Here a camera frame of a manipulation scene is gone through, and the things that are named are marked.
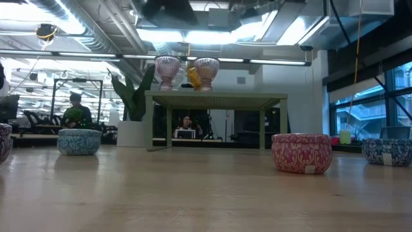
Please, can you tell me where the pale green plastic container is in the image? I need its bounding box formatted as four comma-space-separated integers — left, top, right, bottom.
339, 129, 352, 145

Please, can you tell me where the black metal frame rig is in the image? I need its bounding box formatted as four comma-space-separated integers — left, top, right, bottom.
50, 77, 104, 123

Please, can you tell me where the pink patterned candle tin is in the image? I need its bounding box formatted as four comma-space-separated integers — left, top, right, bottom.
270, 133, 333, 175

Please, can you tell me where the black yellow ceiling cable reel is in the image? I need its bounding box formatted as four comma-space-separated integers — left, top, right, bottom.
35, 23, 59, 43

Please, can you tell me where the navy patterned candle tin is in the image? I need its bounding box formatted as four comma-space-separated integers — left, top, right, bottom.
361, 138, 412, 168

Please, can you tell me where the pink ribbed glass candle holder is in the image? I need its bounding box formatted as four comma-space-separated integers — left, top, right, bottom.
193, 57, 221, 92
154, 55, 182, 92

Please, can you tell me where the large green leafy plant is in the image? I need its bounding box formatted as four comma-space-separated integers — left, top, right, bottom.
107, 64, 156, 122

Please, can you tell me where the green perforated metal shelf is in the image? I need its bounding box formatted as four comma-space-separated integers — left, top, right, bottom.
144, 90, 289, 152

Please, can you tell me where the teal patterned candle tin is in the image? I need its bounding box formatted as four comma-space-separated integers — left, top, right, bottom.
57, 128, 102, 157

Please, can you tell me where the white round plant pot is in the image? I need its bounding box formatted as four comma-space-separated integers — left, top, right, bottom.
116, 120, 147, 148

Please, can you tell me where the amber ribbed glass candle holder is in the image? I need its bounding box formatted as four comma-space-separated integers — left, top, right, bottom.
187, 66, 203, 91

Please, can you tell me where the small green potted plant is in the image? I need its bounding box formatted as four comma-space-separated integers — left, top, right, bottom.
63, 107, 84, 126

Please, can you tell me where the purple patterned candle tin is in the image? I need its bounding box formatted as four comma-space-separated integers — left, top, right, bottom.
0, 122, 14, 166

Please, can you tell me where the person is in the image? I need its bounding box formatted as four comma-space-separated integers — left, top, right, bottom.
62, 92, 93, 130
173, 115, 204, 139

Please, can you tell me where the grey office chair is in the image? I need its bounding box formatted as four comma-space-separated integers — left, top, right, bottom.
379, 126, 411, 140

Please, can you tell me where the yellow hanging cable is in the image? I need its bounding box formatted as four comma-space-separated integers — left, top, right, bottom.
346, 0, 364, 130

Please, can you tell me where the black computer monitor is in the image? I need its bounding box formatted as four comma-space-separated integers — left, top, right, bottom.
0, 93, 21, 124

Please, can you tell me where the white laptop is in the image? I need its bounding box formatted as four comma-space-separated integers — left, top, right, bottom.
174, 128, 197, 140

